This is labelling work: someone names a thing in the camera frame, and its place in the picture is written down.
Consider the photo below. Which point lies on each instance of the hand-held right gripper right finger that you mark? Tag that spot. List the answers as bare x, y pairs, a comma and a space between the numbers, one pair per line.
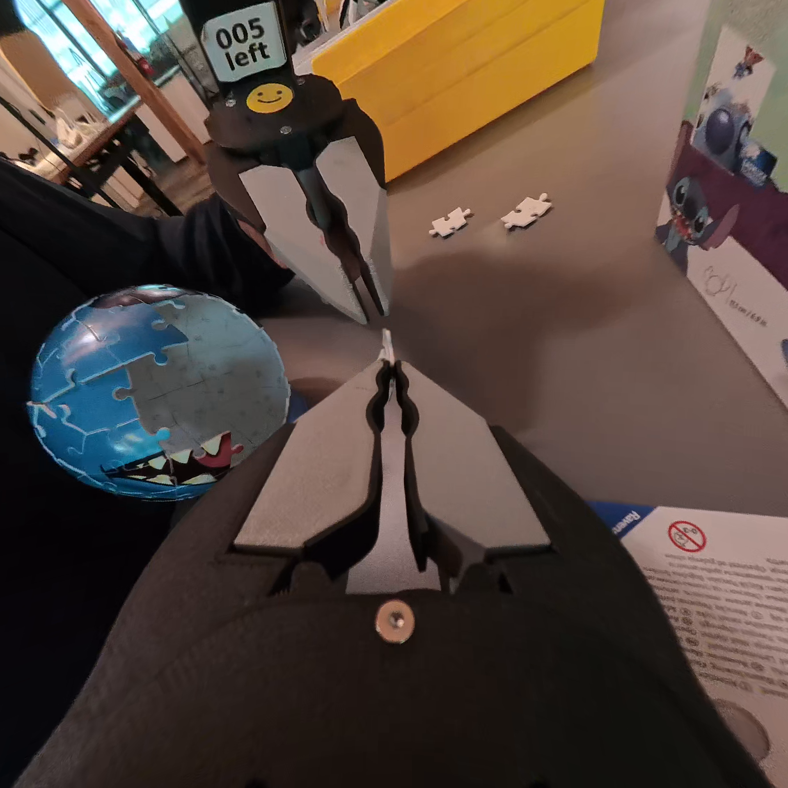
474, 486

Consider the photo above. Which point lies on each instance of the person's left hand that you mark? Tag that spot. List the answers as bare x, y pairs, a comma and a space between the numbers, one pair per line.
261, 243

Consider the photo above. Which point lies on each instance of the wooden post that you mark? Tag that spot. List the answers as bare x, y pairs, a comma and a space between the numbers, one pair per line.
135, 80

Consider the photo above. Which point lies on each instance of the white instruction leaflet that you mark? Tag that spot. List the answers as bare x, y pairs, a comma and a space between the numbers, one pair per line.
726, 603

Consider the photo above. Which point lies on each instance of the cartoon printed puzzle box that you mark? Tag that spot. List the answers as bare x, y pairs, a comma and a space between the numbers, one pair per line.
726, 203

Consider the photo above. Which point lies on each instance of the white puzzle piece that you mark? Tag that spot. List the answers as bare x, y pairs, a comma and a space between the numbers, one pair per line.
386, 348
526, 212
449, 223

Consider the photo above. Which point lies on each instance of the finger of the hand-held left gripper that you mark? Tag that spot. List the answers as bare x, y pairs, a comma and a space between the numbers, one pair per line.
366, 203
277, 209

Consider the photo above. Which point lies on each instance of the person's dark clothed torso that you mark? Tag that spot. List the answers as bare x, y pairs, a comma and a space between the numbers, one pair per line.
61, 585

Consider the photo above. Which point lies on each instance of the blue puzzle ball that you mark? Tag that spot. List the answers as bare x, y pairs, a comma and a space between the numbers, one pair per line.
92, 381

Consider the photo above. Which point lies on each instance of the yellow plastic bin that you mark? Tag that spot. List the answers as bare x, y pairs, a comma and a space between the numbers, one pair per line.
462, 74

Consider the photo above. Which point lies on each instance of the blue round ball stand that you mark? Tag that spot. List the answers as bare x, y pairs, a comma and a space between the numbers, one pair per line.
297, 407

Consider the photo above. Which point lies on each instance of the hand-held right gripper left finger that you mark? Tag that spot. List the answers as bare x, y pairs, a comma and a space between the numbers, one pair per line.
308, 486

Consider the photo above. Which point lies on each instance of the person's left forearm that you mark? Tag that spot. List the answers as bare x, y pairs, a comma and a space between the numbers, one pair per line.
203, 258

